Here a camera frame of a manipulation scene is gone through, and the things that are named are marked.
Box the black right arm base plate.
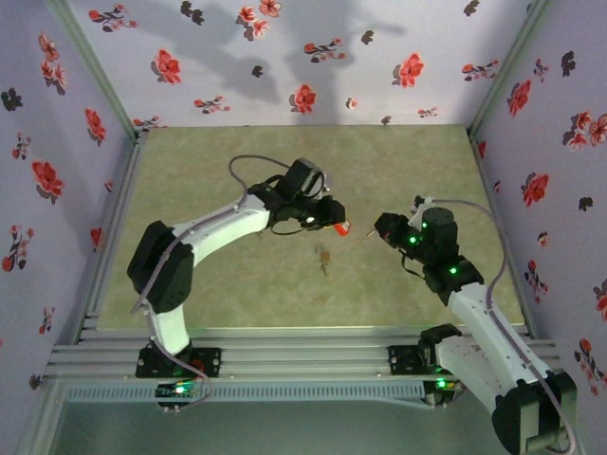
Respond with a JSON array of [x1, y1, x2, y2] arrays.
[[387, 344, 445, 378]]

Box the aluminium side rail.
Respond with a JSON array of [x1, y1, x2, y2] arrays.
[[468, 127, 540, 338], [75, 131, 151, 342]]

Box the aluminium frame post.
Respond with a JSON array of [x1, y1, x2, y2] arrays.
[[467, 0, 556, 141], [45, 0, 149, 143], [13, 378, 70, 455]]

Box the lavender arm cable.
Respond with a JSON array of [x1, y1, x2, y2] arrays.
[[130, 155, 295, 413], [431, 197, 579, 455]]

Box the grey slotted cable duct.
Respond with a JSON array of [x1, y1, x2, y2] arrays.
[[64, 381, 426, 405]]

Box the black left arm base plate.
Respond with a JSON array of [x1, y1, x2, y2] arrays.
[[136, 347, 223, 379]]

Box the lavender right arm cable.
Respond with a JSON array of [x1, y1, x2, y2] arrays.
[[431, 197, 579, 455]]

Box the right controller board green light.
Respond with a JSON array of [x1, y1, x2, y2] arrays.
[[423, 376, 464, 410]]

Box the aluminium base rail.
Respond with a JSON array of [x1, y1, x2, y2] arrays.
[[45, 325, 565, 381]]

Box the short black right gripper cable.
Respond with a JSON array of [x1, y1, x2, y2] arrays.
[[399, 248, 428, 281]]

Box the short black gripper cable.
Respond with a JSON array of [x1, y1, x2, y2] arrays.
[[399, 248, 428, 281], [268, 220, 317, 237]]

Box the left controller board green light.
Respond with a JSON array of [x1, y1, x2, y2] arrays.
[[155, 378, 201, 411]]

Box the lavender left arm cable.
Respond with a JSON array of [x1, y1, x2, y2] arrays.
[[130, 155, 295, 413]]

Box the controller board green light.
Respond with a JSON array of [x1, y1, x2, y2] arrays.
[[155, 378, 201, 411], [423, 376, 464, 410]]

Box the short black left gripper cable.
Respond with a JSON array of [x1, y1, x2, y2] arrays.
[[268, 220, 317, 237]]

